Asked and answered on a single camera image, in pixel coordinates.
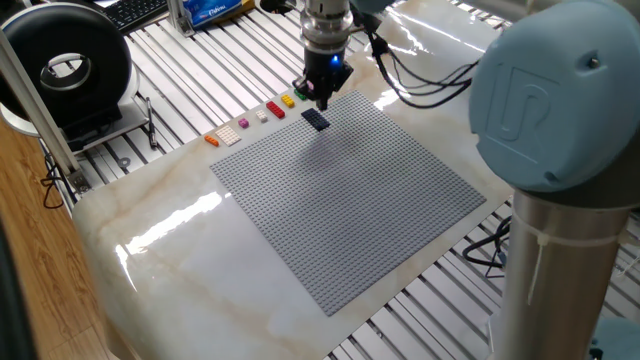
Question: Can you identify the large white Lego plate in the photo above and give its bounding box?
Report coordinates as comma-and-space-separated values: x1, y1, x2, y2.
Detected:
214, 124, 242, 147

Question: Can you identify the black keyboard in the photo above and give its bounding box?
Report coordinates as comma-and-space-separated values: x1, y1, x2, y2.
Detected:
97, 0, 170, 34

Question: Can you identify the marble pattern board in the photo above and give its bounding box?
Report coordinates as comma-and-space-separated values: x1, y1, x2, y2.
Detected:
72, 0, 516, 360

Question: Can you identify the silver device base plate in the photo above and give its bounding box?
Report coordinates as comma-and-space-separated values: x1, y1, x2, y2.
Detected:
0, 64, 151, 154

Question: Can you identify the black floor cable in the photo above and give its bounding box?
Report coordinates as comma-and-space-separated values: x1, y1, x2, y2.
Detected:
39, 149, 66, 210

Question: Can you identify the aluminium frame profile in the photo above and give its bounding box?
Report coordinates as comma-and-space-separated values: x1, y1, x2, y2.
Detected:
0, 29, 94, 196

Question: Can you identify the grey Lego baseplate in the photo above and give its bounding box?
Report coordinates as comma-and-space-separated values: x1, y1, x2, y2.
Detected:
209, 89, 487, 317

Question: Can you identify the white zip tie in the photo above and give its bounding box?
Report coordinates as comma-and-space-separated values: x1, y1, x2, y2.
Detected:
514, 214, 631, 306

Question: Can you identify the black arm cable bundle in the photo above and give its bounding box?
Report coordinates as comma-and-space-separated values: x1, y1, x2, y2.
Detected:
362, 19, 481, 110

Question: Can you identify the dark navy Lego plate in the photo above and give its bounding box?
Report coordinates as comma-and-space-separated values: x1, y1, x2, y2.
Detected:
300, 107, 332, 133

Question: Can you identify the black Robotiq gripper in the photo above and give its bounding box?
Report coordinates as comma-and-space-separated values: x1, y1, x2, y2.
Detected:
292, 46, 355, 112

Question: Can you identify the dark blurred foreground object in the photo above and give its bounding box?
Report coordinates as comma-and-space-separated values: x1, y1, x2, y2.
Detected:
0, 214, 40, 360

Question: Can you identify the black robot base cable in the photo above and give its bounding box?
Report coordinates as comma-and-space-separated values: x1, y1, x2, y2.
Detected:
462, 217, 512, 279

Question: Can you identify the short aluminium post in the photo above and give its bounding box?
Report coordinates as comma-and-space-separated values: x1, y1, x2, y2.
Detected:
166, 0, 196, 39

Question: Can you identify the blue tissue pack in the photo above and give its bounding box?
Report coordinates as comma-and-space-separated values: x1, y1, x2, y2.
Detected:
182, 0, 245, 28

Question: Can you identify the black ring shaped device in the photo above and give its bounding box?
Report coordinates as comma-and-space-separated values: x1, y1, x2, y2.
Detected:
0, 2, 135, 151

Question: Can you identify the silver corner bracket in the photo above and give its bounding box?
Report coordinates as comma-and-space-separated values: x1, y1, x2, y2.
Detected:
67, 167, 94, 196

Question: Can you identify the small black object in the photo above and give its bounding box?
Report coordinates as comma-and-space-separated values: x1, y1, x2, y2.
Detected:
259, 0, 305, 15

